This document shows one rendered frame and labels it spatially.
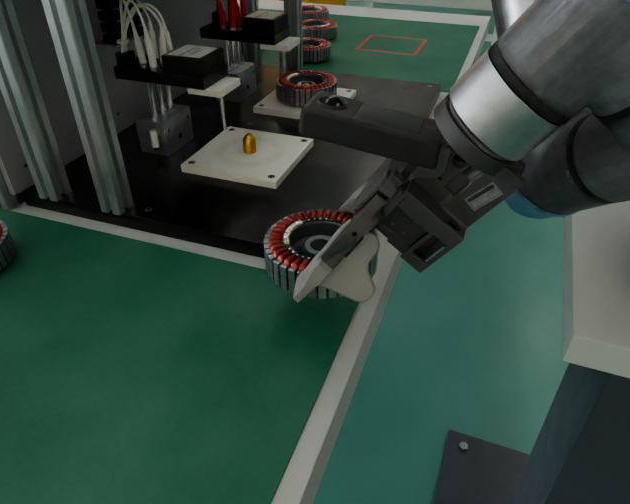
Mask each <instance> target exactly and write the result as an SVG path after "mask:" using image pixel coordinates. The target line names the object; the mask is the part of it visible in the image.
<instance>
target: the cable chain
mask: <svg viewBox="0 0 630 504"><path fill-rule="evenodd" d="M95 5H96V8H97V9H105V10H101V11H98V12H97V14H98V18H99V20H100V21H106V22H103V23H101V24H100V27H101V31H102V32H105V33H107V34H104V35H103V40H104V41H102V40H100V41H97V42H95V45H96V46H102V47H111V48H117V47H120V46H121V44H117V41H116V40H118V39H121V33H120V32H121V22H116V21H119V20H120V9H119V10H114V9H117V8H119V0H95ZM136 14H138V13H137V12H136V13H135V14H134V16H133V18H132V19H133V22H134V25H135V28H136V30H137V33H138V36H139V37H140V38H142V36H143V35H144V31H143V26H138V25H141V24H142V22H141V19H140V17H139V15H136ZM127 39H131V40H133V39H134V35H133V31H132V25H131V22H130V23H129V26H128V31H127Z"/></svg>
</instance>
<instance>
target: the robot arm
mask: <svg viewBox="0 0 630 504"><path fill-rule="evenodd" d="M491 3H492V9H493V15H494V21H495V27H496V33H497V38H498V39H497V41H496V42H495V43H494V44H493V45H492V46H491V47H489V48H488V49H487V50H486V52H485V53H484V54H483V55H482V56H481V57H480V58H479V59H478V60H477V61H476V62H475V63H474V64H473V65H472V66H471V67H470V68H469V69H468V70H467V71H466V72H465V73H464V74H463V75H462V76H461V77H460V79H459V80H458V81H457V82H456V83H455V84H454V85H453V86H452V87H451V88H450V92H449V94H447V95H446V97H445V98H444V99H443V100H442V101H441V102H440V103H439V104H438V105H437V106H436V107H435V108H434V119H435V120H434V119H430V118H426V117H422V116H419V115H415V114H411V113H407V112H403V111H399V110H395V109H391V108H387V107H383V106H379V105H375V104H371V103H367V102H363V101H359V100H355V99H351V98H347V97H343V96H339V95H335V94H331V93H327V92H323V91H319V92H317V93H316V94H315V95H314V96H313V97H312V98H311V99H310V100H309V101H308V102H307V104H306V105H305V106H304V107H303V108H302V109H301V114H300V122H299V132H300V133H301V134H302V135H303V136H307V137H310V138H314V139H318V140H322V141H325V142H329V143H333V144H337V145H340V146H344V147H348V148H352V149H355V150H359V151H363V152H367V153H370V154H374V155H378V156H382V157H385V158H387V159H386V160H385V161H384V162H383V163H382V164H381V165H380V166H379V168H378V169H377V170H376V171H375V172H374V173H373V174H372V175H371V176H370V177H369V178H368V179H367V180H366V181H365V182H364V183H363V184H362V185H361V186H360V187H359V188H358V189H357V190H356V191H355V192H354V193H353V194H352V195H351V196H350V198H349V199H348V200H347V201H346V202H345V203H344V204H343V205H342V206H341V207H340V208H339V209H338V211H341V212H346V213H349V214H352V215H353V216H352V219H351V218H350V219H349V220H348V221H346V222H345V223H344V224H342V226H341V227H340V228H339V229H338V230H337V231H336V232H335V234H334V235H333V236H332V237H331V239H330V240H329V241H328V243H327V244H326V245H325V246H324V247H323V249H322V250H321V251H320V252H319V253H318V254H317V255H316V256H315V257H314V258H313V260H312V261H311V262H310V263H309V264H308V266H307V267H306V268H305V269H304V270H303V271H302V272H301V273H300V274H299V275H298V277H297V279H296V284H295V289H294V295H293V299H294V300H295V301H296V302H297V303H298V302H299V301H301V300H302V299H303V298H304V297H306V296H307V295H308V294H309V293H310V292H311V291H312V290H313V289H314V288H315V287H316V286H322V287H325V288H327V289H329V290H331V291H334V292H336V293H338V294H340V295H342V296H345V297H347V298H349V299H351V300H353V301H356V302H365V301H368V300H369V299H370V298H371V297H372V296H373V294H374V293H375V284H374V282H373V280H372V277H371V275H370V273H369V271H368V265H369V263H370V261H371V260H372V259H373V258H374V256H375V255H376V254H377V252H378V251H379V247H380V243H379V239H378V237H377V236H376V235H375V234H374V233H373V232H371V231H370V230H371V229H372V228H373V227H375V228H376V229H377V230H378V231H379V232H381V233H382V234H383V235H384V236H385V237H387V238H388V239H387V241H388V242H389V243H390V244H391V245H392V246H393V247H395V248H396V249H397V250H398V251H399V252H401V253H402V254H401V256H400V257H401V258H402V259H404V260H405V261H406V262H407V263H408V264H409V265H411V266H412V267H413V268H414V269H415V270H417V271H418V272H419V273H421V272H422V271H424V270H425V269H426V268H428V267H429V266H430V265H432V264H433V263H434V262H436V261H437V260H438V259H440V258H441V257H442V256H444V255H445V254H446V253H448V252H449V251H450V250H452V249H453V248H454V247H456V246H457V245H458V244H460V243H461V242H462V241H463V240H464V237H465V232H466V230H467V228H468V227H469V226H471V225H472V224H473V223H475V222H476V221H477V220H479V219H480V218H481V217H482V216H484V215H485V214H486V213H488V212H489V211H490V210H492V209H493V208H494V207H495V206H497V205H498V204H499V203H501V202H502V201H503V200H505V202H506V203H507V205H508V206H509V207H510V208H511V209H512V210H514V211H515V212H516V213H518V214H520V215H522V216H525V217H528V218H534V219H544V218H550V217H556V216H557V217H564V216H569V215H573V214H575V213H577V212H579V211H582V210H586V209H590V208H595V207H599V206H603V205H608V204H612V203H618V202H625V201H630V0H491ZM443 138H444V140H443ZM362 237H363V238H362ZM361 238H362V239H361ZM360 239H361V240H360ZM359 240H360V241H359ZM358 241H359V242H358ZM357 242H358V243H357ZM356 243H357V245H356V246H355V247H354V245H355V244H356ZM353 247H354V248H353ZM442 247H445V248H444V249H443V250H441V251H440V252H439V253H437V254H436V255H435V256H434V257H432V258H431V259H430V260H428V261H427V262H426V261H425V260H426V259H428V258H429V257H430V256H432V255H433V254H434V253H436V252H437V251H438V250H439V249H441V248H442ZM352 248H353V249H352ZM351 249H352V250H351ZM350 250H351V251H350ZM349 251H350V252H349ZM348 252H349V254H348V255H347V256H345V255H346V254H347V253H348Z"/></svg>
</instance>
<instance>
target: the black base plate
mask: <svg viewBox="0 0 630 504"><path fill-rule="evenodd" d="M255 72H256V87H257V90H256V91H255V92H254V93H252V94H251V95H250V96H248V97H247V98H246V99H244V100H243V101H242V102H240V103H238V102H231V101H224V106H225V115H226V125H227V127H229V126H231V127H238V128H244V129H251V130H258V131H264V132H271V133H277V134H284V135H291V136H297V137H304V138H310V137H307V136H303V135H302V134H301V133H300V132H299V122H300V119H293V118H285V117H278V116H271V115H264V114H257V113H253V107H254V106H255V105H256V104H257V103H259V102H260V101H261V100H262V99H263V98H265V97H266V96H267V95H268V94H270V93H271V92H272V91H273V90H275V89H276V79H277V78H278V77H279V76H280V72H279V66H271V65H262V64H261V65H259V66H258V67H255ZM327 73H329V74H331V75H332V76H334V77H335V78H336V79H337V88H345V89H353V90H356V96H355V98H354V99H355V100H359V101H363V102H367V103H371V104H375V105H379V106H383V107H387V108H391V109H395V110H399V111H403V112H407V113H411V114H415V115H419V116H422V117H426V118H428V117H429V115H430V113H431V111H432V109H433V107H434V105H435V103H436V101H437V99H438V97H439V95H440V89H441V85H440V84H432V83H423V82H414V81H405V80H396V79H387V78H378V77H369V76H360V75H351V74H342V73H334V72H327ZM173 104H179V105H186V106H189V107H190V114H191V121H192V128H193V134H194V138H193V139H191V140H190V141H189V142H187V143H186V144H185V145H183V146H182V147H181V148H179V149H178V150H177V151H175V152H174V153H173V154H171V155H170V156H164V155H159V154H153V153H147V152H142V150H141V146H140V141H139V136H138V132H137V127H136V123H134V124H132V125H131V126H129V127H127V128H126V129H124V130H123V131H121V132H119V133H118V134H117V137H118V141H119V145H120V149H121V153H122V157H123V162H124V166H125V170H126V174H127V178H128V182H129V187H130V191H131V195H132V199H133V203H134V205H133V206H132V207H130V208H126V207H125V212H124V213H123V214H122V215H115V214H113V212H112V210H111V211H110V212H108V213H106V212H102V211H101V207H100V204H99V200H98V197H97V193H96V190H95V186H94V183H93V179H92V176H91V172H90V169H89V165H88V162H87V158H86V155H85V154H83V155H82V156H80V157H78V158H77V159H75V160H73V161H72V162H70V163H69V164H67V165H65V166H64V168H65V171H66V174H67V177H68V180H69V184H70V187H71V190H72V192H71V193H69V194H68V195H65V194H62V197H63V198H62V199H60V200H59V201H57V202H56V201H51V200H50V198H49V197H48V198H47V199H42V198H40V197H39V194H38V191H37V189H36V186H35V184H34V185H32V186H31V187H29V188H28V189H26V190H24V191H23V192H22V193H23V196H24V198H25V201H26V204H27V205H29V206H33V207H37V208H42V209H46V210H51V211H55V212H60V213H64V214H69V215H73V216H78V217H82V218H86V219H91V220H95V221H100V222H104V223H109V224H113V225H118V226H122V227H126V228H131V229H135V230H140V231H144V232H149V233H153V234H158V235H162V236H167V237H171V238H175V239H180V240H184V241H189V242H193V243H198V244H202V245H207V246H211V247H216V248H220V249H224V250H229V251H233V252H238V253H242V254H247V255H251V256H256V257H260V258H265V253H264V238H265V235H266V233H267V231H268V230H269V228H271V226H272V225H273V224H275V223H277V221H279V220H280V219H283V218H284V217H286V216H288V215H291V214H294V213H299V212H302V211H307V212H308V210H315V211H316V214H317V209H323V210H324V213H325V210H326V209H330V210H333V211H334V210H338V209H339V208H340V207H341V206H342V205H343V204H344V203H345V202H346V201H347V200H348V199H349V198H350V196H351V195H352V194H353V193H354V192H355V191H356V190H357V189H358V188H359V187H360V186H361V185H362V184H363V183H364V182H365V181H366V180H367V179H368V178H369V177H370V176H371V175H372V174H373V173H374V172H375V171H376V170H377V169H378V168H379V166H380V165H381V164H382V163H383V162H384V161H385V160H386V159H387V158H385V157H382V156H378V155H374V154H370V153H367V152H363V151H359V150H355V149H352V148H348V147H344V146H340V145H337V144H333V143H329V142H325V141H322V140H318V139H314V138H310V139H313V147H312V148H311V149H310V150H309V151H308V153H307V154H306V155H305V156H304V157H303V158H302V160H301V161H300V162H299V163H298V164H297V165H296V167H295V168H294V169H293V170H292V171H291V172H290V174H289V175H288V176H287V177H286V178H285V180H284V181H283V182H282V183H281V184H280V185H279V187H278V188H277V189H273V188H267V187H262V186H256V185H251V184H245V183H240V182H234V181H229V180H223V179H218V178H213V177H207V176H202V175H196V174H191V173H185V172H182V170H181V164H182V163H184V162H185V161H186V160H187V159H189V158H190V157H191V156H192V155H194V154H195V153H196V152H197V151H199V150H200V149H201V148H202V147H204V146H205V145H206V144H207V143H209V142H210V141H211V140H212V139H214V138H215V137H216V136H217V135H219V134H220V133H221V132H222V124H221V115H220V106H219V100H217V97H209V96H202V95H195V94H188V91H186V92H185V93H183V94H182V95H180V96H178V97H177V98H175V99H173Z"/></svg>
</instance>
